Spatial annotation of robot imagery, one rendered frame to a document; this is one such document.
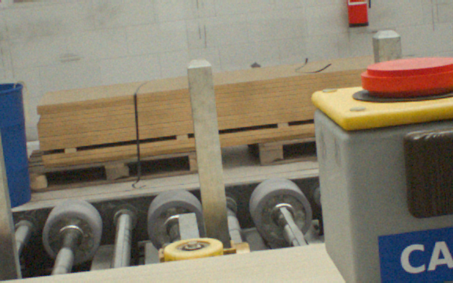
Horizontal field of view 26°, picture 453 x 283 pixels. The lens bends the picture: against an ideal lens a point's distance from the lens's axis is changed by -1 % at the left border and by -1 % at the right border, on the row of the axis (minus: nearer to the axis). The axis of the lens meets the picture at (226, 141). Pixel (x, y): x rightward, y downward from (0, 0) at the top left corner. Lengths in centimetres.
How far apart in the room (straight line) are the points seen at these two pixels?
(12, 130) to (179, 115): 106
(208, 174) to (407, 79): 112
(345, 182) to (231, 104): 593
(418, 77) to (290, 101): 597
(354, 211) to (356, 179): 1
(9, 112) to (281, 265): 475
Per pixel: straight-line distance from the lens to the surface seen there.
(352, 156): 35
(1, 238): 151
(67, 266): 170
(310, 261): 127
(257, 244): 194
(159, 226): 188
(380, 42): 149
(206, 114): 146
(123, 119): 627
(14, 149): 598
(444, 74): 37
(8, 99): 593
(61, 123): 628
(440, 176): 35
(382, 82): 37
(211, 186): 148
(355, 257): 36
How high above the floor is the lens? 128
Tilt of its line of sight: 10 degrees down
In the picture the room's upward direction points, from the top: 6 degrees counter-clockwise
